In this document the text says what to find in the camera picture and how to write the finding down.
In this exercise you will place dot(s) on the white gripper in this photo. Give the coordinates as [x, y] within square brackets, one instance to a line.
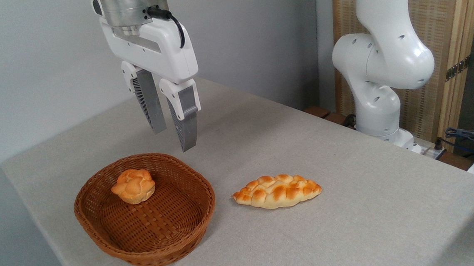
[164, 50]

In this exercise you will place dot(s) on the long braided bread loaf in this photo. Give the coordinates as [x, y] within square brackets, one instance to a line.
[276, 192]

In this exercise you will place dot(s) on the round golden bread roll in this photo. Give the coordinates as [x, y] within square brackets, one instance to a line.
[133, 187]

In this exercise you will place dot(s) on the brown woven wicker basket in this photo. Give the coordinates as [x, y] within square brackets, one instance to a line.
[152, 235]

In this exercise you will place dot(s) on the brown wooden block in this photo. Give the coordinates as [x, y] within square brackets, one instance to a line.
[336, 119]
[317, 111]

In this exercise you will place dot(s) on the grey linen tablecloth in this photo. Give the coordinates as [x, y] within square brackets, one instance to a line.
[331, 235]

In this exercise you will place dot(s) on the metal screen hinge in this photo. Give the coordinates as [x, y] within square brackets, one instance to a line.
[458, 68]

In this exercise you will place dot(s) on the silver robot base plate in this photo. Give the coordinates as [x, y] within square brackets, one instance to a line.
[432, 152]

